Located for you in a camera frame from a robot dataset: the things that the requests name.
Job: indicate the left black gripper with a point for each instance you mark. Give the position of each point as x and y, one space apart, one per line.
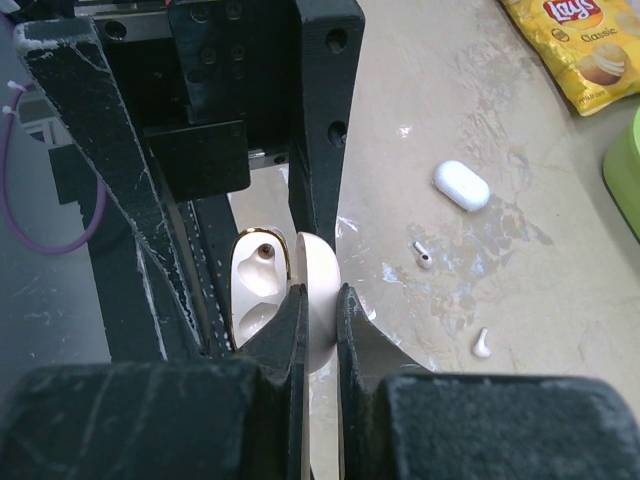
207 84

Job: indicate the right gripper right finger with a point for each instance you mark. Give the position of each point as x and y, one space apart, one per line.
399 420

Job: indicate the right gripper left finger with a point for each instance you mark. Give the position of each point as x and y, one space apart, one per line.
243 417

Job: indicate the beige earbud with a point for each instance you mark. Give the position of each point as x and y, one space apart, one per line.
480 348
424 258

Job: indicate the white earbud charging case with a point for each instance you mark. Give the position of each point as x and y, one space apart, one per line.
462 185

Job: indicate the green plastic basket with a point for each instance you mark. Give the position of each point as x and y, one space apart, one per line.
621 176

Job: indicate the yellow Lays chips bag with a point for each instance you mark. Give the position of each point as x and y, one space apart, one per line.
590 47

